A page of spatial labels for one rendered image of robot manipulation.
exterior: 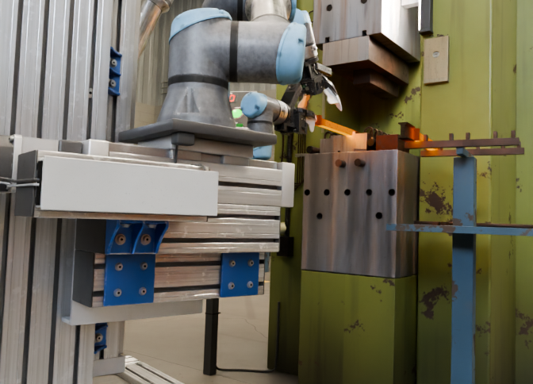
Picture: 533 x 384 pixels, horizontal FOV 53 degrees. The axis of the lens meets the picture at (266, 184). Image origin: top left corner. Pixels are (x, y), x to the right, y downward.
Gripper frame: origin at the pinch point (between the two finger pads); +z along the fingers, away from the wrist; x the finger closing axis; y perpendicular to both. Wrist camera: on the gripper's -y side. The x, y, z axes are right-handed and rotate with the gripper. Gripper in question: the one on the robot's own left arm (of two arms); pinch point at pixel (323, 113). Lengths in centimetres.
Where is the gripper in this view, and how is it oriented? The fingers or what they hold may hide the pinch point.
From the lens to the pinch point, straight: 192.5
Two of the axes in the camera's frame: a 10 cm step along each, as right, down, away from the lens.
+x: 8.2, -0.1, -5.8
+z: 2.6, 9.0, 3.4
